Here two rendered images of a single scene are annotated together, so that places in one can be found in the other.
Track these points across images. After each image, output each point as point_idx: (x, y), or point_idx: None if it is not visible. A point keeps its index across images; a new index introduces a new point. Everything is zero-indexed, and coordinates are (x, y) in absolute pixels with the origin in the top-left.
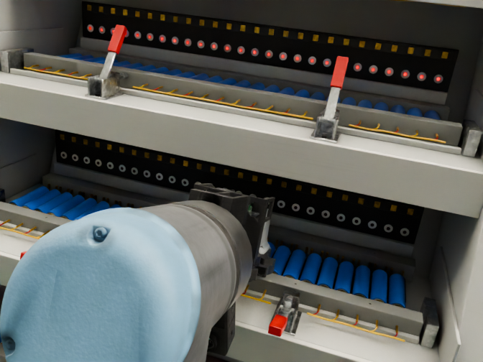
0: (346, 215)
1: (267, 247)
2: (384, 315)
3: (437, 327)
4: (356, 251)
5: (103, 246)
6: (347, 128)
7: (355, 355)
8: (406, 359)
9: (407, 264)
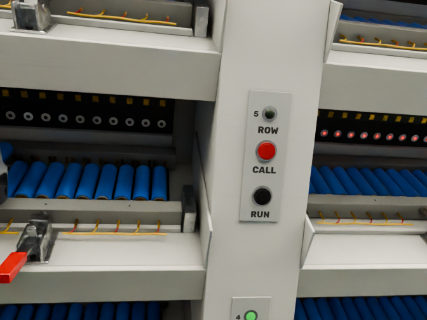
0: (101, 117)
1: (2, 171)
2: (144, 214)
3: (194, 213)
4: (117, 152)
5: None
6: (65, 17)
7: (117, 265)
8: (169, 252)
9: (168, 154)
